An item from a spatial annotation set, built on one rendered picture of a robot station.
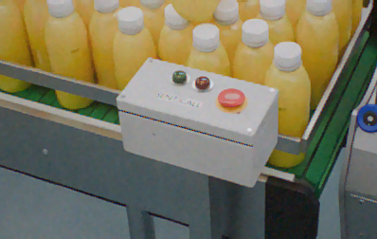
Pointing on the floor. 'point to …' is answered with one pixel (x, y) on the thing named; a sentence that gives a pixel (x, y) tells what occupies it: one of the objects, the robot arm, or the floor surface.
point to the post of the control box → (203, 205)
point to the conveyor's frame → (131, 172)
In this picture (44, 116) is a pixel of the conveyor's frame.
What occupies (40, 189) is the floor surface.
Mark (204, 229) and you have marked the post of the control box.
